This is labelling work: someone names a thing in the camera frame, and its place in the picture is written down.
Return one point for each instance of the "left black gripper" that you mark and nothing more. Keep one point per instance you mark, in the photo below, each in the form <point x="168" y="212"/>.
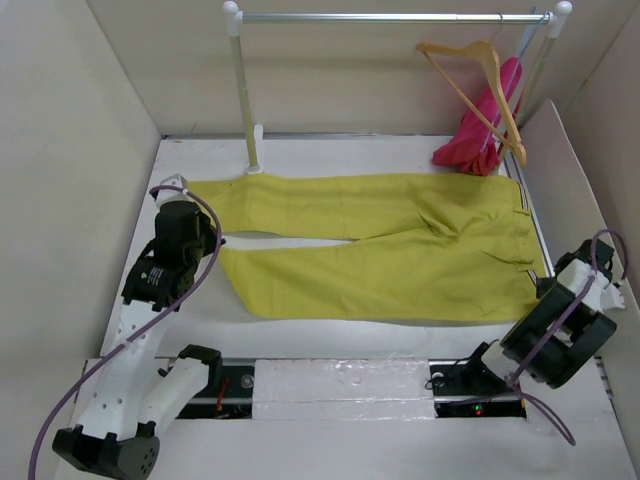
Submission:
<point x="205" y="223"/>

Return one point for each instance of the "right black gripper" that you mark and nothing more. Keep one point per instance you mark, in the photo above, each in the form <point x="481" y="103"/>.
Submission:
<point x="544" y="286"/>

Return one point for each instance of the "yellow-green trousers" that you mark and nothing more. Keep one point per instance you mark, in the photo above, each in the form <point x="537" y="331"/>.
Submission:
<point x="444" y="247"/>

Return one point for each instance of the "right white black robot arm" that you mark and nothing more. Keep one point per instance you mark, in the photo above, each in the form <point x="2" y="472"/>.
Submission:
<point x="567" y="326"/>

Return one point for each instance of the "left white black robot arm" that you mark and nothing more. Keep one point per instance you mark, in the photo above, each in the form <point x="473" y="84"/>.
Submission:
<point x="118" y="435"/>

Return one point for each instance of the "pink hanging garment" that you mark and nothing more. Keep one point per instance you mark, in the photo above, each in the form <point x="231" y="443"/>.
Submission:
<point x="472" y="149"/>

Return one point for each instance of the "white metal clothes rack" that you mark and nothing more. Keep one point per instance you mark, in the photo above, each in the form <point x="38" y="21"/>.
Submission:
<point x="481" y="52"/>

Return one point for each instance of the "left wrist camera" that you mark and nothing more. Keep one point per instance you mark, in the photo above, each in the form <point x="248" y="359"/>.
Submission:
<point x="171" y="189"/>

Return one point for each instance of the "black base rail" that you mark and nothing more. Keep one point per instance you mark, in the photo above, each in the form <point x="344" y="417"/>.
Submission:
<point x="453" y="395"/>

